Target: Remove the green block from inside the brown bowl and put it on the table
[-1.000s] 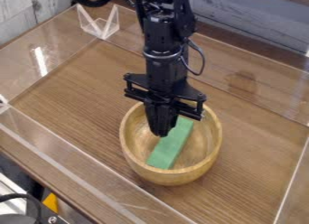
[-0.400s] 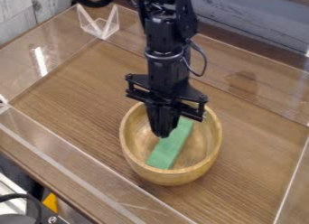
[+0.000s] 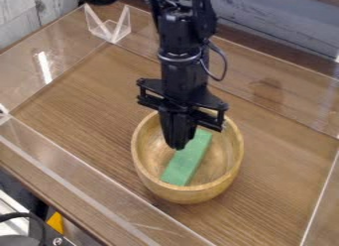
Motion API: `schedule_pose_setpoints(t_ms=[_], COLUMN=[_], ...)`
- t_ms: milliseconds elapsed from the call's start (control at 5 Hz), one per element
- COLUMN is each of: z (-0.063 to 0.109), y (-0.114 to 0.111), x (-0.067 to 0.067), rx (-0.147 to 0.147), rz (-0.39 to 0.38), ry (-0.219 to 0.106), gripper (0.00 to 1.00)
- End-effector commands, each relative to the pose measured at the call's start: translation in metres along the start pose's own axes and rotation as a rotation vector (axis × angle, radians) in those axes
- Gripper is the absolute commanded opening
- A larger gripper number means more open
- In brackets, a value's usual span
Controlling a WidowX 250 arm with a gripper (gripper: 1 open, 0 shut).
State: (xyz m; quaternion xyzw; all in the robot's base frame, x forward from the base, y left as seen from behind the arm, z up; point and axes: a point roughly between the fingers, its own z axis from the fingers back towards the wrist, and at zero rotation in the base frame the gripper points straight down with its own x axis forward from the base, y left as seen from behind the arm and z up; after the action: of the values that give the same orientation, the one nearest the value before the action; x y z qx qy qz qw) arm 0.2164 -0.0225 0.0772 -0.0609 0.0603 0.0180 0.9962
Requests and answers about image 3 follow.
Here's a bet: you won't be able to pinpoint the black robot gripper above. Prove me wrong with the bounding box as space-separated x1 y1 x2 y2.
136 55 228 150

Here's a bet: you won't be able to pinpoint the green rectangular block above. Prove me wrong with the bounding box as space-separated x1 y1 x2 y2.
160 129 213 186

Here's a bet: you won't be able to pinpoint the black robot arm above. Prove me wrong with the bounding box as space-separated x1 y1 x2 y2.
136 0 229 150

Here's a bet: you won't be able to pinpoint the brown wooden bowl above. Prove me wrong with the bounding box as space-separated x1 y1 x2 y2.
131 112 245 204

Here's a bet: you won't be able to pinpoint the clear acrylic tray walls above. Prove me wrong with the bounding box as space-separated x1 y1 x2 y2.
0 10 339 246

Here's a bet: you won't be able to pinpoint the yellow label on equipment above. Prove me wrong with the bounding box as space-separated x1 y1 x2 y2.
46 212 65 234

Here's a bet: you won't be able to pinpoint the black equipment with screw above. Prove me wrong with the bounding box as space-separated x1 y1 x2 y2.
28 219 77 246

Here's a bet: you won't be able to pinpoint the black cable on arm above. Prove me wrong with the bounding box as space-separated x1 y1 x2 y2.
197 41 229 82

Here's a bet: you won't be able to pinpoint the clear acrylic corner bracket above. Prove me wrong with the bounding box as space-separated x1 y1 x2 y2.
84 5 131 44

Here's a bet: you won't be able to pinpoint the black cable lower left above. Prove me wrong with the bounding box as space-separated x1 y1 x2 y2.
0 212 48 246

